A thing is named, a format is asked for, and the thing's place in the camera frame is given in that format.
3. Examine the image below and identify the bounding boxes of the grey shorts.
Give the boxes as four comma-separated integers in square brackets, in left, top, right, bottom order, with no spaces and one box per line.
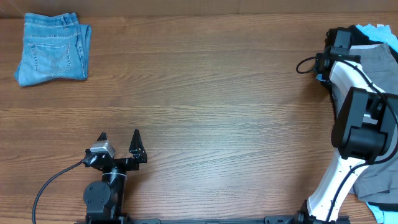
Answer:
[348,43,398,205]

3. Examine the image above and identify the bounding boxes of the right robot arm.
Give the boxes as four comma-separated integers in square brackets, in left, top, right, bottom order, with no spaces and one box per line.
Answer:
[297,27,397,223]

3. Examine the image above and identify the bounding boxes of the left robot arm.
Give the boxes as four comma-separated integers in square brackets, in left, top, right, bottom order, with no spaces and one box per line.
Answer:
[83,129,147,223]

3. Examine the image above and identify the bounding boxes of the light blue t-shirt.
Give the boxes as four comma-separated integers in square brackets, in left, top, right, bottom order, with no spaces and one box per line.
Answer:
[353,24,397,223]

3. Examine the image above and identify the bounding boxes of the folded blue denim jeans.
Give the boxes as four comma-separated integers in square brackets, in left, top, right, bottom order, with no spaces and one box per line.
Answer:
[14,12,92,86]

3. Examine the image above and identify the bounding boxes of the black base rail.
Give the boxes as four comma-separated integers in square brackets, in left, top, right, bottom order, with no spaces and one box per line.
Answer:
[74,214,352,224]

